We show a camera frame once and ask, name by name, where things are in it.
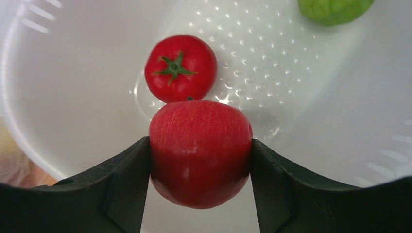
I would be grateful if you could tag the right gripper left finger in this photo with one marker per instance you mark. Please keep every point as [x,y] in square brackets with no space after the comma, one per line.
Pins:
[107,198]

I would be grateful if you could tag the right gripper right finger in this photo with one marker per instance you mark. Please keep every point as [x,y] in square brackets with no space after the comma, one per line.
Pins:
[292,199]

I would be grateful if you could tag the red fake apple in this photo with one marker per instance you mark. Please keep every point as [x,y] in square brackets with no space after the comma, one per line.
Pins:
[200,152]

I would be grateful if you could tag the clear plastic bag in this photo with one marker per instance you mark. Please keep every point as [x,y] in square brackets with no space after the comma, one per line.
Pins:
[16,168]

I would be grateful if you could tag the red fake tomato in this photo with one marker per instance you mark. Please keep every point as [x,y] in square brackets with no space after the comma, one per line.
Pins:
[181,66]

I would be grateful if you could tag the green fake apple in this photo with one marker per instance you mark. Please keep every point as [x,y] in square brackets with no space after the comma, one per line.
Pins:
[333,12]

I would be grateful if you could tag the white plastic basket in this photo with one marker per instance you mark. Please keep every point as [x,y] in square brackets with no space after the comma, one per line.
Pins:
[334,100]

